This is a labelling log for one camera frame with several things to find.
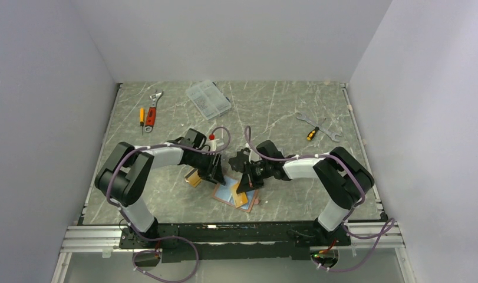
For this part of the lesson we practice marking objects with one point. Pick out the silver open end wrench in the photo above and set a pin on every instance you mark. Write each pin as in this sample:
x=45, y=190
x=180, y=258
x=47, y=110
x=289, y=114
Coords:
x=332, y=135

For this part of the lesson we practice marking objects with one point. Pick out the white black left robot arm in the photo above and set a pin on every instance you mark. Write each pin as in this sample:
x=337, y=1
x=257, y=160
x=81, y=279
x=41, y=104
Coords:
x=124, y=174

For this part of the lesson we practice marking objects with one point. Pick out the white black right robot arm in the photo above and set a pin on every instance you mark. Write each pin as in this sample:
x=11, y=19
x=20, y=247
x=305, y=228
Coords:
x=345, y=180

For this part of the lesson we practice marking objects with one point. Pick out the clear plastic screw box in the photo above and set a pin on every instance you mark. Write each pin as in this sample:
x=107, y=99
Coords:
x=208, y=99

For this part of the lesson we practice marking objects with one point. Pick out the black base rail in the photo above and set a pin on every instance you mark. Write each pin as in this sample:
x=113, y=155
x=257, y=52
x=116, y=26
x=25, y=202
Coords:
x=236, y=240

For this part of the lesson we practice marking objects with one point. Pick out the black card stack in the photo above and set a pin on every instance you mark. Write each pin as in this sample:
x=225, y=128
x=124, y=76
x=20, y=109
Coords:
x=239, y=162

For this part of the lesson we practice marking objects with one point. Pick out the tan leather card holder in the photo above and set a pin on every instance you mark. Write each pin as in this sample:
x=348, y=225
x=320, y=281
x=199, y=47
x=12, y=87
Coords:
x=228, y=194

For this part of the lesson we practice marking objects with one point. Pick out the red handled adjustable wrench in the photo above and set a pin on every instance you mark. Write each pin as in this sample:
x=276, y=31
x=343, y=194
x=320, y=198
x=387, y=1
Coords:
x=152, y=112

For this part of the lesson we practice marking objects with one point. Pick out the yellow black screwdriver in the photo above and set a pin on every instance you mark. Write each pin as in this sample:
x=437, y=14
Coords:
x=315, y=130

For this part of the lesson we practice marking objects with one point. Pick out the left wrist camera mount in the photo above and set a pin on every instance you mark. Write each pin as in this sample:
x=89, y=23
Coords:
x=214, y=143

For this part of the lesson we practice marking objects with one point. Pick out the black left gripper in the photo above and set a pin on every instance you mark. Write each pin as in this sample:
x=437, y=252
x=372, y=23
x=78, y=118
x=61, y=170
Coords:
x=217, y=174

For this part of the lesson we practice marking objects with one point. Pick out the small yellow handled screwdriver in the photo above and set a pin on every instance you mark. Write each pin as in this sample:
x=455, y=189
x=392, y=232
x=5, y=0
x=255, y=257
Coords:
x=142, y=119

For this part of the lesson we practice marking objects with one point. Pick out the gold VIP card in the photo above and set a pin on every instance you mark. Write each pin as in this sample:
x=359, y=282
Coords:
x=239, y=199

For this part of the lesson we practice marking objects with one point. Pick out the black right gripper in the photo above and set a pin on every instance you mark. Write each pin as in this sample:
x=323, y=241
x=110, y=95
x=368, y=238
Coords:
x=248, y=181

